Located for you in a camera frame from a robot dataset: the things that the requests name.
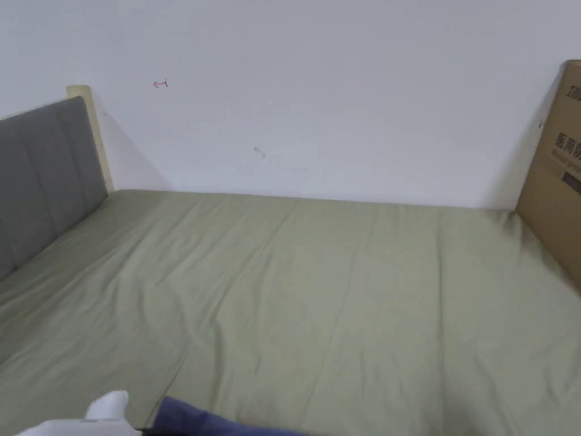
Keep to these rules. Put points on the dark blue shirt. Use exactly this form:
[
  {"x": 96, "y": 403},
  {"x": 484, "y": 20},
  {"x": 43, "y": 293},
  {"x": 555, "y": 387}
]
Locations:
[{"x": 204, "y": 420}]

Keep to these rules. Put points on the brown cardboard carton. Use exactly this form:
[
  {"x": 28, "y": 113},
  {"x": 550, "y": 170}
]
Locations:
[{"x": 556, "y": 190}]

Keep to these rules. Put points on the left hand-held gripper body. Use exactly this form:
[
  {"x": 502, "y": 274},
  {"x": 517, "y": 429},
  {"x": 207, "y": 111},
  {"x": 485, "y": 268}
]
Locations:
[{"x": 102, "y": 415}]

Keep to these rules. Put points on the bed with pale green sheet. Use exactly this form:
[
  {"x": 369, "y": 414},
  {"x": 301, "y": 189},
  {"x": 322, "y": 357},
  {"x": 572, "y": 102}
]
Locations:
[{"x": 290, "y": 290}]

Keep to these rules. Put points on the grey padded headboard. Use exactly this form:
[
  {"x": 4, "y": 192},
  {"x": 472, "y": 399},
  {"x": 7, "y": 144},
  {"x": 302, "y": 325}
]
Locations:
[{"x": 45, "y": 181}]

